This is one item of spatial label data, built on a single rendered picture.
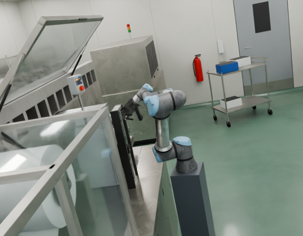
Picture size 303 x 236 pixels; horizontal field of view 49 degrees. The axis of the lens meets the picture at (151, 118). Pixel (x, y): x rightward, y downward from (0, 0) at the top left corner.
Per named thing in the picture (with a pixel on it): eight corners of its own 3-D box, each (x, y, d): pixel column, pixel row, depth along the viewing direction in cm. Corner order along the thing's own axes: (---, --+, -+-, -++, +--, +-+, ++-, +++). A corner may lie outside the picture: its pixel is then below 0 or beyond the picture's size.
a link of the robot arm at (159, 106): (177, 161, 224) (175, 99, 188) (156, 167, 221) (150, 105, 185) (172, 149, 233) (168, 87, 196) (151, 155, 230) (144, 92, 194)
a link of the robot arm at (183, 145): (195, 156, 222) (192, 137, 218) (176, 161, 220) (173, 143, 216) (190, 150, 234) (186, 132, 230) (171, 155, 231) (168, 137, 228)
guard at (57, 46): (43, 23, 146) (42, 22, 146) (-9, 108, 160) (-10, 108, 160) (100, 19, 245) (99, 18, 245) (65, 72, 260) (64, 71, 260)
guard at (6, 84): (54, 26, 141) (39, 15, 141) (-6, 122, 158) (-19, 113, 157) (109, 20, 249) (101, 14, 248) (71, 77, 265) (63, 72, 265)
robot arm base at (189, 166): (199, 163, 234) (197, 150, 231) (195, 173, 220) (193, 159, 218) (178, 164, 239) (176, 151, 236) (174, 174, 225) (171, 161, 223)
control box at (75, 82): (80, 94, 183) (75, 76, 180) (71, 95, 186) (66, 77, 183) (87, 90, 189) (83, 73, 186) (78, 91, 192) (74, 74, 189)
